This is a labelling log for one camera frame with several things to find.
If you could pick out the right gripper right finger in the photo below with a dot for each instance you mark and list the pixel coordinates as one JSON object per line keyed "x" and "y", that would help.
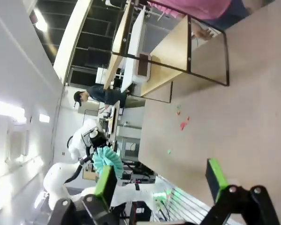
{"x": 219, "y": 187}

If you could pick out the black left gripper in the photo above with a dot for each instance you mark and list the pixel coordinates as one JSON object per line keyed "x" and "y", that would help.
{"x": 98, "y": 140}

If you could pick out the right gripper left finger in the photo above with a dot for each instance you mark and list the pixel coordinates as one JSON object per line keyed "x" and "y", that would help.
{"x": 105, "y": 187}

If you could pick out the teal chenille duster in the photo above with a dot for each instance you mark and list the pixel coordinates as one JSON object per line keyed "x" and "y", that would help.
{"x": 107, "y": 159}

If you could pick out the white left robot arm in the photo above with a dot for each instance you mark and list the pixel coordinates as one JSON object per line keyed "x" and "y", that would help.
{"x": 58, "y": 178}

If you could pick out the person's left hand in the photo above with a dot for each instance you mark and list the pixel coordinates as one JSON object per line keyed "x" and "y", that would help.
{"x": 202, "y": 32}

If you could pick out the background workbench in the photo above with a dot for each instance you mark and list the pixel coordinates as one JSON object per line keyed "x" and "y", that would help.
{"x": 113, "y": 117}

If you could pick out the black controller box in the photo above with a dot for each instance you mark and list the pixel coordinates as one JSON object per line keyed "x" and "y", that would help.
{"x": 140, "y": 211}

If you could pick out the person in dark jacket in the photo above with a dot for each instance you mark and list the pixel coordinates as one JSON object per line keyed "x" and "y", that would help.
{"x": 103, "y": 96}

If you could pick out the white table with white legs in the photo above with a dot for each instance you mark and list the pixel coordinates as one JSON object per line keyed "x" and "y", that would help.
{"x": 137, "y": 35}

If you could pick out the person in pink hoodie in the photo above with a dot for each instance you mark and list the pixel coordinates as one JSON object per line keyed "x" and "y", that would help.
{"x": 189, "y": 5}

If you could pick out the two-tier wooden shelf black frame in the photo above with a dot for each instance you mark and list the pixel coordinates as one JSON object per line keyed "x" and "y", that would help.
{"x": 164, "y": 54}

